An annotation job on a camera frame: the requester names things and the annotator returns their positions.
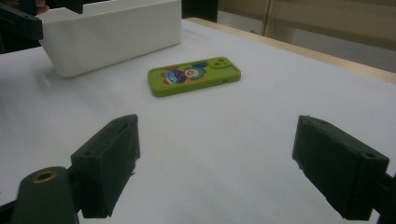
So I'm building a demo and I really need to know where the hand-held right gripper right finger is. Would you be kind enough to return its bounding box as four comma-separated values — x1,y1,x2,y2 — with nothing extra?
291,115,390,221

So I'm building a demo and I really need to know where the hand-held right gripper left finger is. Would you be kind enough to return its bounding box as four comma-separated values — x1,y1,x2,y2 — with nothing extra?
70,113,141,218

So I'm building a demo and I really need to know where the white plastic storage box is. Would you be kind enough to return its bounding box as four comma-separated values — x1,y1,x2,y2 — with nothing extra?
36,0,183,78

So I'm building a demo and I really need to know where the green cartoon phone case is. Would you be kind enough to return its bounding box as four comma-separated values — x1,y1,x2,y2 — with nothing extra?
147,56,242,98

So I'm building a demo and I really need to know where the beige wooden shelf unit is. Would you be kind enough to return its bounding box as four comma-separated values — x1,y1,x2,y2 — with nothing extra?
218,0,396,52

